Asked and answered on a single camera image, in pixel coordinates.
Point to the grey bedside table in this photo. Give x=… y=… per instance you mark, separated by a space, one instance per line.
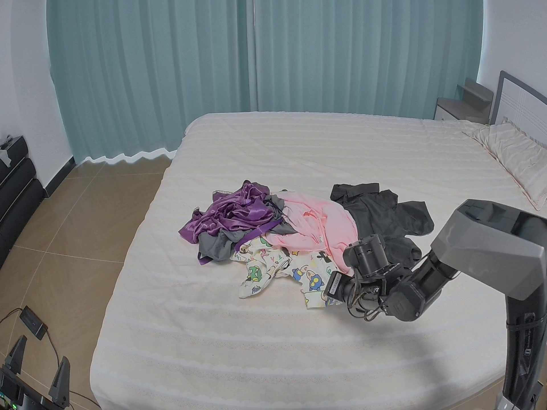
x=463 y=105

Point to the bed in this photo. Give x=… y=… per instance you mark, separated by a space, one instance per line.
x=256 y=340

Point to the grey garment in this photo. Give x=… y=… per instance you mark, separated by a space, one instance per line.
x=218 y=244

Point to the black power adapter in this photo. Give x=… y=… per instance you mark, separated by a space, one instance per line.
x=33 y=323

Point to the black chest of drawers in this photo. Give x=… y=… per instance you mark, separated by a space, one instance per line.
x=17 y=190

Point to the pink garment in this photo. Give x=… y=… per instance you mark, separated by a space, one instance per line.
x=316 y=224

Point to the black shirt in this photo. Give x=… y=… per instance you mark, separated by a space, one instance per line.
x=380 y=212

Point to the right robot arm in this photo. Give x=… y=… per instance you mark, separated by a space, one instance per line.
x=483 y=246

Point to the white printed pyjama top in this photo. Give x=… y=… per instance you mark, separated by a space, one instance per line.
x=267 y=267

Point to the purple satin garment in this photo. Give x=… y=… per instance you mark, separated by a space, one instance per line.
x=230 y=212

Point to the cream pillow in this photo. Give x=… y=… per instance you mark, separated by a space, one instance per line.
x=515 y=160

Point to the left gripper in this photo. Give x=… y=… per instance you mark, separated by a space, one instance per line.
x=34 y=404

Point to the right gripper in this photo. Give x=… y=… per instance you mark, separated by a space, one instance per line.
x=348 y=291

